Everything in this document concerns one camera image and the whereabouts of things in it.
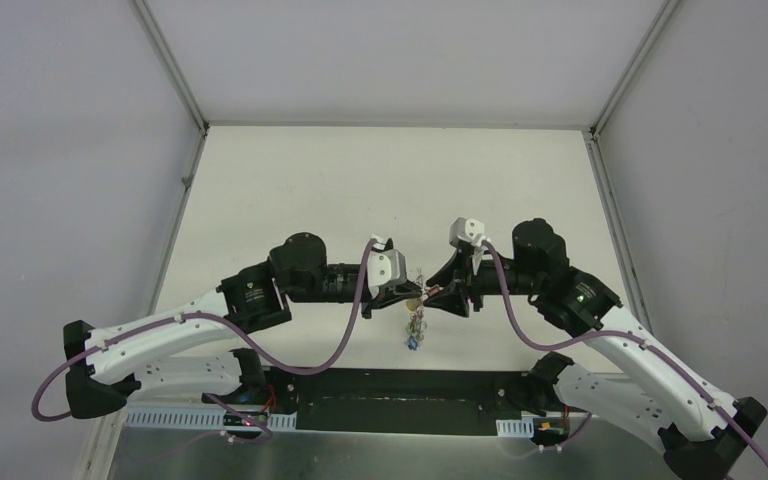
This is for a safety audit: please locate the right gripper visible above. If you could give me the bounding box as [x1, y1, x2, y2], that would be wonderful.
[422, 247, 542, 317]

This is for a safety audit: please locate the metal keyring plate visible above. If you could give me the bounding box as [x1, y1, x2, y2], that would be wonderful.
[405, 268, 427, 347]

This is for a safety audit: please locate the red tag key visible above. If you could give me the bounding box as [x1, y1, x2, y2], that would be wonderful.
[406, 285, 440, 312]

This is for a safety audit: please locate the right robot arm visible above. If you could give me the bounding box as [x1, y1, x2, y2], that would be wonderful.
[425, 217, 767, 479]

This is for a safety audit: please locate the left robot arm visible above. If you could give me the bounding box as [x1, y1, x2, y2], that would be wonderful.
[63, 232, 422, 419]

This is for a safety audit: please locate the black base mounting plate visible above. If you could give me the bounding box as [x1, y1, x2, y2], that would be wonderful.
[221, 368, 568, 436]

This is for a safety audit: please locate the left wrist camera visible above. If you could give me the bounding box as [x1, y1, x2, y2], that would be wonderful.
[366, 235, 408, 297]

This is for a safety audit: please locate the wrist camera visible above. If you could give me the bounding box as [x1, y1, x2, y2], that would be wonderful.
[448, 217, 489, 274]
[366, 235, 408, 297]

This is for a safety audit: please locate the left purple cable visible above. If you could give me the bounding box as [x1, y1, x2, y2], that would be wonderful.
[31, 239, 383, 444]

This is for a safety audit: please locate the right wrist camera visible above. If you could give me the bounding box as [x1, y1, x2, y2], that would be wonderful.
[448, 217, 489, 274]

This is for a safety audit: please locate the aluminium front rail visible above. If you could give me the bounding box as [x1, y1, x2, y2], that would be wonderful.
[100, 370, 699, 421]

